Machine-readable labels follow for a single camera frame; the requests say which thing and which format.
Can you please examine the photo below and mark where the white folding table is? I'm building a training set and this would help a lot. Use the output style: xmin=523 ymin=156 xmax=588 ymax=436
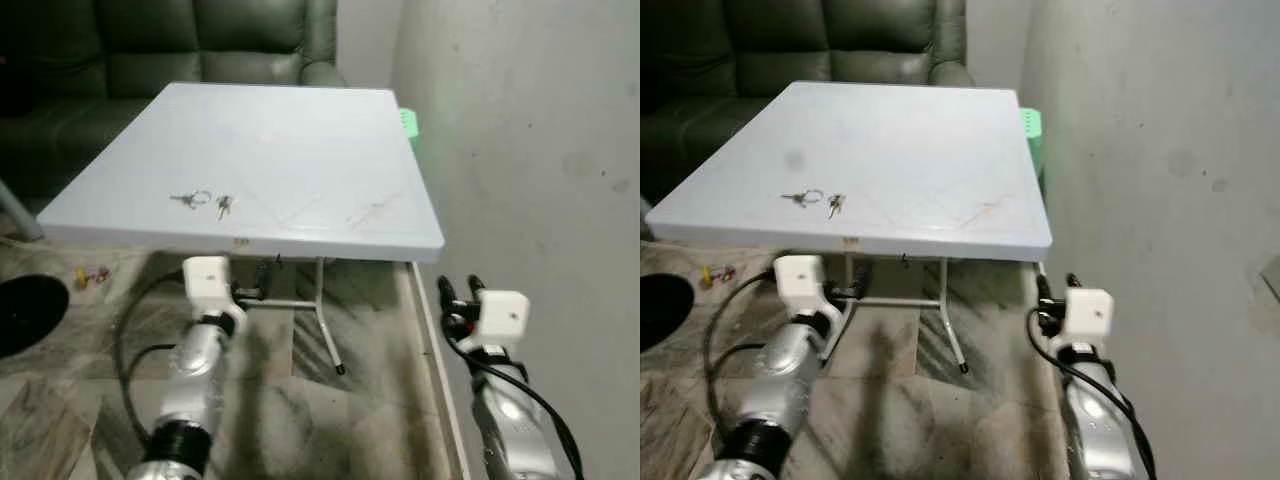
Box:
xmin=35 ymin=82 xmax=447 ymax=377
xmin=645 ymin=80 xmax=1054 ymax=375

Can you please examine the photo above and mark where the black round floor object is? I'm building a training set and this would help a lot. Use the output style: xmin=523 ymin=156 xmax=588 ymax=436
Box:
xmin=0 ymin=275 xmax=71 ymax=359
xmin=640 ymin=272 xmax=697 ymax=352

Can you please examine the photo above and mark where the grey metal pole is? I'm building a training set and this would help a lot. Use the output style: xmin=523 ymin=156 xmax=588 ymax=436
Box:
xmin=0 ymin=181 xmax=44 ymax=242

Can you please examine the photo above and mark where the dark green leather sofa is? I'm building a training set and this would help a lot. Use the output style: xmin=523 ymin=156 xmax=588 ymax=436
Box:
xmin=640 ymin=0 xmax=977 ymax=206
xmin=0 ymin=0 xmax=347 ymax=213

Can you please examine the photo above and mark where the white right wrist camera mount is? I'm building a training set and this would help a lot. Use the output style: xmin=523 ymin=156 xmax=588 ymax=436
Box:
xmin=1062 ymin=287 xmax=1115 ymax=344
xmin=477 ymin=289 xmax=530 ymax=347

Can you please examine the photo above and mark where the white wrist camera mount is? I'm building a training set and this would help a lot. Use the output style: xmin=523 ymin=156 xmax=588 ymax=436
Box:
xmin=774 ymin=254 xmax=827 ymax=307
xmin=183 ymin=256 xmax=235 ymax=304
xmin=1062 ymin=287 xmax=1115 ymax=344
xmin=477 ymin=289 xmax=530 ymax=347

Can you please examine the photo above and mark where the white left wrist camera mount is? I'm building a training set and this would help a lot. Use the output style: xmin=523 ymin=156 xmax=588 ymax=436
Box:
xmin=774 ymin=254 xmax=827 ymax=307
xmin=183 ymin=256 xmax=235 ymax=304

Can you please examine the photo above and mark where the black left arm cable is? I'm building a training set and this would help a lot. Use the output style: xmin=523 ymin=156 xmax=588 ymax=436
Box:
xmin=702 ymin=268 xmax=779 ymax=429
xmin=112 ymin=268 xmax=189 ymax=443

